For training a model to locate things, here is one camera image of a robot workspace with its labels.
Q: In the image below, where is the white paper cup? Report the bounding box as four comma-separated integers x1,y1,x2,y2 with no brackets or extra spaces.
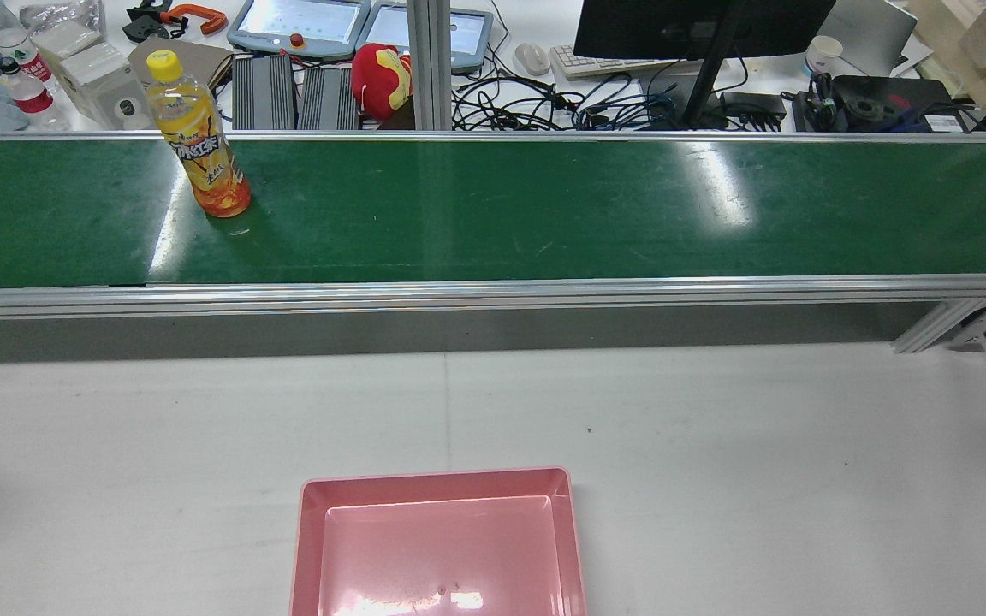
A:
804,35,845,79

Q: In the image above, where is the clear plastic bag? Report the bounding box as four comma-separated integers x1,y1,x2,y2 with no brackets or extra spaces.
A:
18,0,109,44

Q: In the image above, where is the black equipment case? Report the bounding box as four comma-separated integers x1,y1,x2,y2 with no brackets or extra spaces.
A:
792,74,971,134

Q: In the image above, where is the black finned controller box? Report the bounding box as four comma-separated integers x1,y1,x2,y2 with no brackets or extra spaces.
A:
232,55,298,131
299,66,364,131

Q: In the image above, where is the pink plastic basket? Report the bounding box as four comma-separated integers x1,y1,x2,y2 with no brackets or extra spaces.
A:
290,466,588,616

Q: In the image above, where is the green conveyor belt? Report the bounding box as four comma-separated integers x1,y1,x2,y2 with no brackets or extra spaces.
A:
0,137,986,289
0,128,986,364

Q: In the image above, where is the orange clamp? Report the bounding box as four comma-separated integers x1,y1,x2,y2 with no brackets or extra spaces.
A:
159,4,229,36

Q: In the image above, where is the red yellow plush toy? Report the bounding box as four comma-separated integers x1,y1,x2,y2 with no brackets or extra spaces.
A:
350,43,414,121

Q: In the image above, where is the small white carton box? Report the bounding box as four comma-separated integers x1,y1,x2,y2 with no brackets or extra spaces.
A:
31,21,105,62

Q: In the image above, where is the white keyboard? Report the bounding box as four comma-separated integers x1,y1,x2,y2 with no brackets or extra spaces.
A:
549,44,701,80

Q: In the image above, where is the clear water bottle red label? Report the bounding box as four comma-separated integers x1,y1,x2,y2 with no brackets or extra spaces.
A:
0,0,53,83
0,57,71,132

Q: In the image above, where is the grey laptop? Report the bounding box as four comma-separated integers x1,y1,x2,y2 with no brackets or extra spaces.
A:
817,0,918,79

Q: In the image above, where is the black bracket part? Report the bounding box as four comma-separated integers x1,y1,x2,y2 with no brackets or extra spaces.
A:
122,3,174,44

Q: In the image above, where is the large white carton box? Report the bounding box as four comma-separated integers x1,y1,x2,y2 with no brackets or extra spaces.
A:
56,43,153,132

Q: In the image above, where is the aluminium profile post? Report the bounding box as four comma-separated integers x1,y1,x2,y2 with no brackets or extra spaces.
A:
407,0,454,132

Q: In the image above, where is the brown cardboard sheet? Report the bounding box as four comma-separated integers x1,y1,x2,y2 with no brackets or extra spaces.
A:
128,38,234,92

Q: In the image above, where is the grey teach pendant red button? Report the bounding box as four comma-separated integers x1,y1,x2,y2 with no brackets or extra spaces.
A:
227,0,371,62

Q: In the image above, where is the grey computer mouse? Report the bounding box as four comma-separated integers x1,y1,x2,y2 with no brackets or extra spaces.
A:
514,42,552,77

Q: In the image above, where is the orange juice bottle yellow cap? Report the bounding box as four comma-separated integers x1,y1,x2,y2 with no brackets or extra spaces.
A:
146,50,252,218

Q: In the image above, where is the black cable tangle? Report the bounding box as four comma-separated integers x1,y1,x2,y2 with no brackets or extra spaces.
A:
452,72,597,132

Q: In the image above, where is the black desk monitor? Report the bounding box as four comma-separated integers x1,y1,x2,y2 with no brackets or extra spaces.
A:
573,0,837,129

